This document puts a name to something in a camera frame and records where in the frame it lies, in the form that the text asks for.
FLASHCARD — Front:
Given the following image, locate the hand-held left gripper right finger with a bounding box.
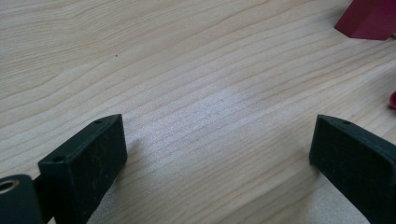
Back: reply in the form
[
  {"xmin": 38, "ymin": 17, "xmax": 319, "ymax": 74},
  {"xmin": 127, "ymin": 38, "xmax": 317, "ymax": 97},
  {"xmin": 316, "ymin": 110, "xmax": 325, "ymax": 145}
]
[{"xmin": 308, "ymin": 114, "xmax": 396, "ymax": 224}]

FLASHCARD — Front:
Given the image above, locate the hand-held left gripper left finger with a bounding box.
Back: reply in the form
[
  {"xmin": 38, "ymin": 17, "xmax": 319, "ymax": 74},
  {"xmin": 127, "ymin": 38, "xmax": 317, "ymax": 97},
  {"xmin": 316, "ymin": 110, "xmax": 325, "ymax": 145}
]
[{"xmin": 37, "ymin": 113, "xmax": 128, "ymax": 224}]

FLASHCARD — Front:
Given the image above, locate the dark maroon block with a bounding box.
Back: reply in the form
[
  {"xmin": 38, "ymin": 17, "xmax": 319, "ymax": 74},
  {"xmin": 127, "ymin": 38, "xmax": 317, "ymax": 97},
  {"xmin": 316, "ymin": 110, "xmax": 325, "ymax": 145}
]
[{"xmin": 334, "ymin": 0, "xmax": 396, "ymax": 41}]

